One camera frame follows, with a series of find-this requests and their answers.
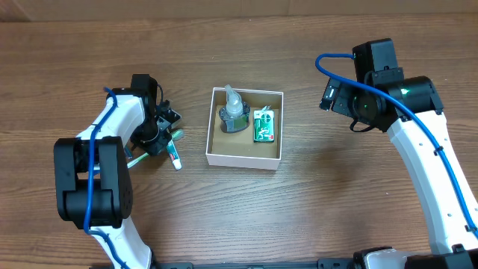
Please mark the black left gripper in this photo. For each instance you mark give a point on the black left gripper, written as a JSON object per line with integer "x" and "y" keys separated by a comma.
{"x": 157, "y": 146}

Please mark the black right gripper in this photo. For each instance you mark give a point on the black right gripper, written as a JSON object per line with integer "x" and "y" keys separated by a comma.
{"x": 348, "y": 93}

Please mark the teal toothpaste tube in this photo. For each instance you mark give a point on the teal toothpaste tube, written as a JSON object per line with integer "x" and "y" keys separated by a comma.
{"x": 173, "y": 154}

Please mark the green white soap packet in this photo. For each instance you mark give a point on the green white soap packet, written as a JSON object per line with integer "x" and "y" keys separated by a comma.
{"x": 264, "y": 130}

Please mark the purple soap pump bottle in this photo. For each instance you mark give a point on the purple soap pump bottle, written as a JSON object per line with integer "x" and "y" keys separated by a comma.
{"x": 235, "y": 113}

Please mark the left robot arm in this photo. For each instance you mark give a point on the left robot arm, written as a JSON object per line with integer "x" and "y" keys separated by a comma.
{"x": 92, "y": 180}

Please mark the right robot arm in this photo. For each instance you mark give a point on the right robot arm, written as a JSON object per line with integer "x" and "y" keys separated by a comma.
{"x": 411, "y": 113}

